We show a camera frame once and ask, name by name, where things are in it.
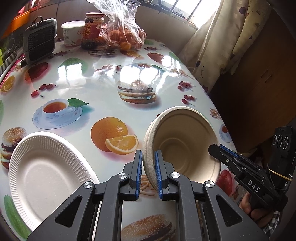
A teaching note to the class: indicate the white paper plate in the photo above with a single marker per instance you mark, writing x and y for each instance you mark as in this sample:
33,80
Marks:
45,169

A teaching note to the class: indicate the orange tray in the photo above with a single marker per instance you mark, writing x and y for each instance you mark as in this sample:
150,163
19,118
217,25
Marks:
16,23

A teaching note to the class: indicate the plastic bag of oranges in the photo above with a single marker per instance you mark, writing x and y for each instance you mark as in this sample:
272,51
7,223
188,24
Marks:
122,31

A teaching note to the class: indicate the person right hand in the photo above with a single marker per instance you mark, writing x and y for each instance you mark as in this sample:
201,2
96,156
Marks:
261,216

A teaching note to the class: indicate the small black space heater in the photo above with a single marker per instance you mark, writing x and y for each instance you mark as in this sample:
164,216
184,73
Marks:
39,39

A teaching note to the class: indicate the red label glass jar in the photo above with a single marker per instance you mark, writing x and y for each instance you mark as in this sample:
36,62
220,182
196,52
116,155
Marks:
92,27

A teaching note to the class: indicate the beige paper bowl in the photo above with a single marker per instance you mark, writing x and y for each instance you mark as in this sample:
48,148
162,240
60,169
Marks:
183,135

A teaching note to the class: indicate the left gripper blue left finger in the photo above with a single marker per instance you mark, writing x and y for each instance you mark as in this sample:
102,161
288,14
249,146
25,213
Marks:
119,188

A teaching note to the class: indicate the floral curtain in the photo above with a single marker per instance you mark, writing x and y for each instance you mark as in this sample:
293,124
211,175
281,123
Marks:
224,36

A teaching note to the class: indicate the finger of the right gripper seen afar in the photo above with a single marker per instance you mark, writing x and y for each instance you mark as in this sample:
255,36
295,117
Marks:
224,155

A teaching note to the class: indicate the white plastic tub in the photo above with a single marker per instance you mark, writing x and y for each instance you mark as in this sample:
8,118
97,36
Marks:
72,33

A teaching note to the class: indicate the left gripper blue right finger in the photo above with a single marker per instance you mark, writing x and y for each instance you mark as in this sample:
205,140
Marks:
173,186

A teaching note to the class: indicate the striped grey box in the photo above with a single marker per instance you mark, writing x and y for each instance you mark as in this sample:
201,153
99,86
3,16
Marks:
10,57

